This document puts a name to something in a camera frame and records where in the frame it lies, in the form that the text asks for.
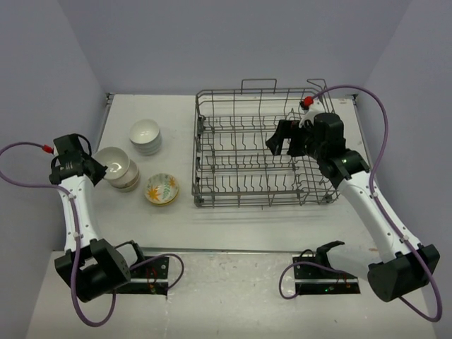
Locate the orange green floral bowl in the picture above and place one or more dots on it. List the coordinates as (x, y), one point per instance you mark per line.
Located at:
(161, 187)

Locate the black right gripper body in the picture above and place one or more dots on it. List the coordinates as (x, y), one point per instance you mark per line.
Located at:
(311, 147)

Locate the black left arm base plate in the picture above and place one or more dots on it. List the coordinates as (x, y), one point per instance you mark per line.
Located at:
(151, 279)

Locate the beige bowl with flower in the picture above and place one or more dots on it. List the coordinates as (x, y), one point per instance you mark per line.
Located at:
(131, 187)

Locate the yellow dotted bowl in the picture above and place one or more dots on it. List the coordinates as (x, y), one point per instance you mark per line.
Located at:
(162, 203)

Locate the grey wire dish rack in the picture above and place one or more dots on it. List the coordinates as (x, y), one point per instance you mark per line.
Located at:
(232, 166)

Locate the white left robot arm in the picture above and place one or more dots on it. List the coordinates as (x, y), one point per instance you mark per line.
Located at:
(90, 264)

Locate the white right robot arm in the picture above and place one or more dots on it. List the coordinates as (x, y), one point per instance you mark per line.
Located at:
(406, 263)

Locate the plain beige bowl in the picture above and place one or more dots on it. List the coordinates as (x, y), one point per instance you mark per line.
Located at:
(116, 161)

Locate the beige bowl with plant drawing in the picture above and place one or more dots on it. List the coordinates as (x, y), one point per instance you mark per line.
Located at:
(128, 178)

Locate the light blue bowl rack end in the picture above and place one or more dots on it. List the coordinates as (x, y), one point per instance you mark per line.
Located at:
(144, 131)

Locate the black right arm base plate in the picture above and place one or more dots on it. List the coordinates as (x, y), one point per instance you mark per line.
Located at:
(311, 280)

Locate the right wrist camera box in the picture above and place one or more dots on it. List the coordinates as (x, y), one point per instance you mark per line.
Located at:
(316, 108)

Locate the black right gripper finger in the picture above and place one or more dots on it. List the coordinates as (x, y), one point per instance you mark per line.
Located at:
(286, 129)
(275, 143)

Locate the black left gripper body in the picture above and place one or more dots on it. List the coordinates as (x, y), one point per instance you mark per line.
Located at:
(99, 169)

